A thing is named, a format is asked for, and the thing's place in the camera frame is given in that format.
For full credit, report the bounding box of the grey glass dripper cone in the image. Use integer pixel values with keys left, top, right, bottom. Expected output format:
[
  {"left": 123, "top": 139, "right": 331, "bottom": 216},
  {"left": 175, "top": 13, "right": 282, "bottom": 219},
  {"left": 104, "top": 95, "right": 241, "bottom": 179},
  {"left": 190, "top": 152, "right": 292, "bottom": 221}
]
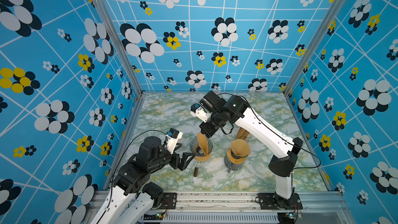
[{"left": 190, "top": 137, "right": 213, "bottom": 162}]

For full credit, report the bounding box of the glass scoop wooden handle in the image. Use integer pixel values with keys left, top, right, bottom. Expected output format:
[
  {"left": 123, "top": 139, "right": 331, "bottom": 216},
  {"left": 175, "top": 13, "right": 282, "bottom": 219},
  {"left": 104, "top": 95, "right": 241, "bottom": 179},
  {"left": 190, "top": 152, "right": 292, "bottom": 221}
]
[{"left": 193, "top": 161, "right": 200, "bottom": 177}]

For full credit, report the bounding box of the grey ribbed glass carafe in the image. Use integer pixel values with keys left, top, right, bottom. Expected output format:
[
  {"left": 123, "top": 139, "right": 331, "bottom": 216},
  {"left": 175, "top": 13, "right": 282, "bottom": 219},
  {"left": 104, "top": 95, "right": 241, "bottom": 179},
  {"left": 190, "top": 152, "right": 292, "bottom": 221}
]
[{"left": 224, "top": 157, "right": 244, "bottom": 174}]

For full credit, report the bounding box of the wooden ring dripper holder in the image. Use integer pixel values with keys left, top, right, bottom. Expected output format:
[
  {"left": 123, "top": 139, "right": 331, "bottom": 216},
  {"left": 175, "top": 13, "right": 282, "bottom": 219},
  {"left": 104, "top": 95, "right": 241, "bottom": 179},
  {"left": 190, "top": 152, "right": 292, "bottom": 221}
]
[{"left": 227, "top": 150, "right": 247, "bottom": 164}]

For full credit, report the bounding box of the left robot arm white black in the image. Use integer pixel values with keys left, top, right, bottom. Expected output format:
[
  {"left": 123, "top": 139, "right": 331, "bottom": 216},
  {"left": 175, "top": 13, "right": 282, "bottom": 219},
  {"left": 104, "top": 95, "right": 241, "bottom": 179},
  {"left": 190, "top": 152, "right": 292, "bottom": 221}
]
[{"left": 91, "top": 136, "right": 195, "bottom": 224}]

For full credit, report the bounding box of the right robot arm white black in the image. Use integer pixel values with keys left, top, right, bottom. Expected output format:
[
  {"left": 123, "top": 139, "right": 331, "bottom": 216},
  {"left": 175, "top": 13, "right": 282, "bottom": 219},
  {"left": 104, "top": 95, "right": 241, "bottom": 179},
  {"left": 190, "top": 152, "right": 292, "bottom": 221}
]
[{"left": 190, "top": 91, "right": 303, "bottom": 209}]

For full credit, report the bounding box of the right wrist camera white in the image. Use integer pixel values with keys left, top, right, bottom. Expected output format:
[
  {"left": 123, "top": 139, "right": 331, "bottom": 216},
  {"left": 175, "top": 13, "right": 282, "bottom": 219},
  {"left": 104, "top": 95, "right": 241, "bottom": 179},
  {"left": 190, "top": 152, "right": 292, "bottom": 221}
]
[{"left": 190, "top": 103, "right": 211, "bottom": 123}]

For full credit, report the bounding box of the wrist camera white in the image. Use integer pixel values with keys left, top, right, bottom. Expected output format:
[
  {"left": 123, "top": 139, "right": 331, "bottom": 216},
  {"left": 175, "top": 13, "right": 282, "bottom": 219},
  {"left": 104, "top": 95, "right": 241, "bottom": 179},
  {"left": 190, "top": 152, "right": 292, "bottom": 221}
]
[
  {"left": 165, "top": 128, "right": 183, "bottom": 155},
  {"left": 190, "top": 103, "right": 211, "bottom": 123}
]

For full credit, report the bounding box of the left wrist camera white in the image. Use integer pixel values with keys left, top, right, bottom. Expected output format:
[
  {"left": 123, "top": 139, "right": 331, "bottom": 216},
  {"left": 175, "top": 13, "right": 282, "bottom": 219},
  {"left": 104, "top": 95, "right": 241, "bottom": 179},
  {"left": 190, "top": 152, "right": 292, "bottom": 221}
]
[{"left": 165, "top": 128, "right": 183, "bottom": 155}]

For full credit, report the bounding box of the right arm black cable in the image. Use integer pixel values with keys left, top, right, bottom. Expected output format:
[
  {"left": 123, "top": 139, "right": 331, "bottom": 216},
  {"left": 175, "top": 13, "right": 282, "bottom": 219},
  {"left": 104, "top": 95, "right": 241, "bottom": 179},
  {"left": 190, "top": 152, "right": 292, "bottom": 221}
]
[{"left": 217, "top": 92, "right": 322, "bottom": 170}]

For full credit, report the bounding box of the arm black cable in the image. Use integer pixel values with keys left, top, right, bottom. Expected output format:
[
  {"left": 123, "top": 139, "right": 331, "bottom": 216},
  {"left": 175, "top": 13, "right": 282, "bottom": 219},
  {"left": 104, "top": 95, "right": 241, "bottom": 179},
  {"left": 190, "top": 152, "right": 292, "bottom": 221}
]
[
  {"left": 105, "top": 130, "right": 169, "bottom": 218},
  {"left": 217, "top": 92, "right": 322, "bottom": 170}
]

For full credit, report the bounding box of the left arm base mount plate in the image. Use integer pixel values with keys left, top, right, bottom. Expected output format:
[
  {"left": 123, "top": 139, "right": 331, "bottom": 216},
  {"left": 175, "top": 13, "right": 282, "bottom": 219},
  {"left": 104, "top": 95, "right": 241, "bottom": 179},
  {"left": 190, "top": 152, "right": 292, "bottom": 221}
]
[{"left": 151, "top": 192, "right": 177, "bottom": 210}]

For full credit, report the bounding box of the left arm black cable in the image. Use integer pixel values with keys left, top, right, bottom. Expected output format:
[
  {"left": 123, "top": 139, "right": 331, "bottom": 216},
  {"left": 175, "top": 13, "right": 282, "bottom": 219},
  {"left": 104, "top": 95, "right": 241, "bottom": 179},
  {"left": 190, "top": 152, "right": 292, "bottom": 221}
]
[{"left": 105, "top": 130, "right": 169, "bottom": 218}]

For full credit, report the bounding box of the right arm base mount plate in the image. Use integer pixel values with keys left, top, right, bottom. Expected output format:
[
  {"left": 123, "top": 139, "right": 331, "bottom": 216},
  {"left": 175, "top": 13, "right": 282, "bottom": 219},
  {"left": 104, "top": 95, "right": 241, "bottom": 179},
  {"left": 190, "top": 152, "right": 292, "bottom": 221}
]
[{"left": 255, "top": 193, "right": 303, "bottom": 211}]

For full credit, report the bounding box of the aluminium front rail frame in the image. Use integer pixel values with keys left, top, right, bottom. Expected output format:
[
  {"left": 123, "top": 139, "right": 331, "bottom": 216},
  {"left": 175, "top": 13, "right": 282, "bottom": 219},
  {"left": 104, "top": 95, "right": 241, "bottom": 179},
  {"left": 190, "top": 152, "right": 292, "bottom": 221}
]
[{"left": 84, "top": 191, "right": 355, "bottom": 224}]

